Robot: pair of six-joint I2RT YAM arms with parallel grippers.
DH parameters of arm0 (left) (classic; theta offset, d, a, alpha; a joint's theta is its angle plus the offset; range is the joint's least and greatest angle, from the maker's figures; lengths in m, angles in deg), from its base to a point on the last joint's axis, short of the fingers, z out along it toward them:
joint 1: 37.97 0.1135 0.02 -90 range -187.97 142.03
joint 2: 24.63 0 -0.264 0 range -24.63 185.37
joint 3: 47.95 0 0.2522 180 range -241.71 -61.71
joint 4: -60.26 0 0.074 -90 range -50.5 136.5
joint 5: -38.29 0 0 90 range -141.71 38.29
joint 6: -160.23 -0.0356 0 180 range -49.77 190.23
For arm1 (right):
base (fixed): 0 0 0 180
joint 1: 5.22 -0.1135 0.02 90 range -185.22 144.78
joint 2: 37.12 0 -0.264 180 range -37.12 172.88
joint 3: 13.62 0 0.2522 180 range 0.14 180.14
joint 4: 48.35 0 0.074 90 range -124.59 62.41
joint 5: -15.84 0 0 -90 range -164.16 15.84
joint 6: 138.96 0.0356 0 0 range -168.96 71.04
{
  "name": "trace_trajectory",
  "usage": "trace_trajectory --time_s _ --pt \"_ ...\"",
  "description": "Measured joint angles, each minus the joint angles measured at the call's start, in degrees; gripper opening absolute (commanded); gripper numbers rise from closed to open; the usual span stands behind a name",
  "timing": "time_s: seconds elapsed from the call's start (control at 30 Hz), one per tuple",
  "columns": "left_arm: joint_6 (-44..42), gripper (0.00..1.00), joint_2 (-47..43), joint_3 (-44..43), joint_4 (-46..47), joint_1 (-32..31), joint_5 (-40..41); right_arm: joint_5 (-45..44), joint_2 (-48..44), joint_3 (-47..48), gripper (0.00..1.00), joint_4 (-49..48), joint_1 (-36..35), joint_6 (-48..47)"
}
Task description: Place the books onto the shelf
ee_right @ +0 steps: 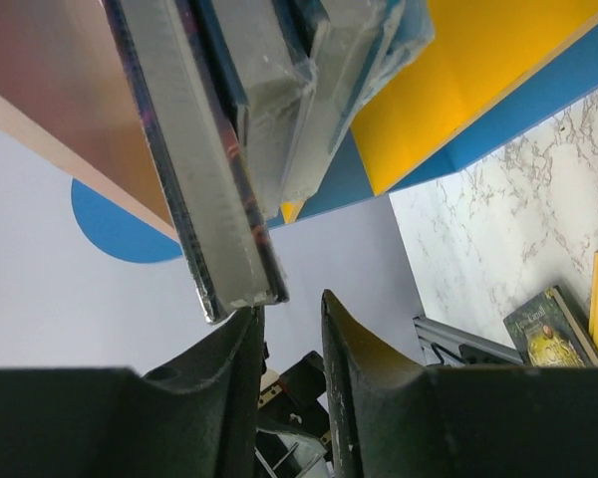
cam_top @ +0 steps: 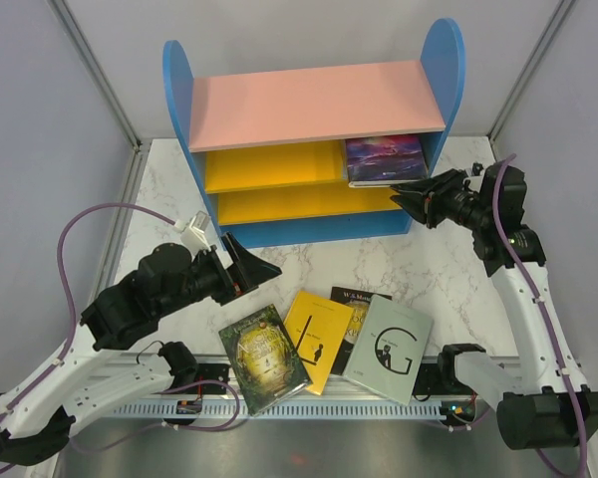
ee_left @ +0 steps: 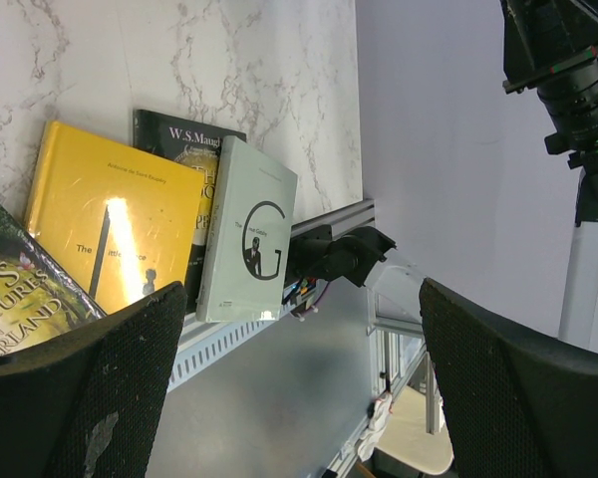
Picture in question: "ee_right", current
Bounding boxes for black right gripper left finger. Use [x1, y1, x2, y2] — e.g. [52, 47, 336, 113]
[0, 308, 264, 477]

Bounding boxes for aluminium frame rail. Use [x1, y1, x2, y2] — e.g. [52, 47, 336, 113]
[414, 317, 523, 367]

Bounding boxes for teal ocean cover book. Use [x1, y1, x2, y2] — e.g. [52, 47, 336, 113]
[282, 1, 406, 202]

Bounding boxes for purple Robinson Crusoe book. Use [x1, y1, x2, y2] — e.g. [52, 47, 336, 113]
[104, 1, 289, 324]

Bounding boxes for blue pink yellow bookshelf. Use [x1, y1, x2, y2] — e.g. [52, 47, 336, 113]
[0, 1, 598, 263]

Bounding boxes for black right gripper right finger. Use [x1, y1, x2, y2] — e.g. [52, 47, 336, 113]
[321, 291, 598, 477]

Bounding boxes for green forest cover book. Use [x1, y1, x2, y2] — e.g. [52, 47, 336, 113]
[503, 285, 598, 367]

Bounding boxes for dark navy book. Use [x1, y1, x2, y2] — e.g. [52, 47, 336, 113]
[191, 1, 316, 220]

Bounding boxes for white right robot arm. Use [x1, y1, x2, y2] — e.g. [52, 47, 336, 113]
[0, 291, 598, 477]

